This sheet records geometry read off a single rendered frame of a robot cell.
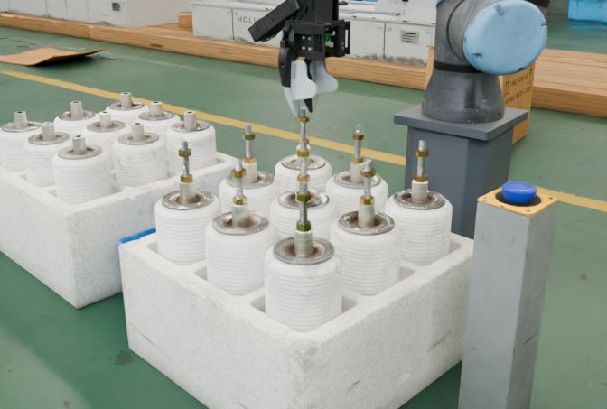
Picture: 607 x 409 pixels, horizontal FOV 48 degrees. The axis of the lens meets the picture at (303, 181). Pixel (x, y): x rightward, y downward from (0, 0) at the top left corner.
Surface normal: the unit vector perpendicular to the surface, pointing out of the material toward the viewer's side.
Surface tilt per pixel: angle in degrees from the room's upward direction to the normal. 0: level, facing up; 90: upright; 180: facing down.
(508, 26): 97
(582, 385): 0
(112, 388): 0
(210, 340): 90
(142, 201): 90
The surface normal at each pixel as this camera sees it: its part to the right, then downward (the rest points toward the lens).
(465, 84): -0.15, 0.04
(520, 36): 0.04, 0.46
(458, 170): -0.62, 0.27
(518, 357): 0.71, 0.25
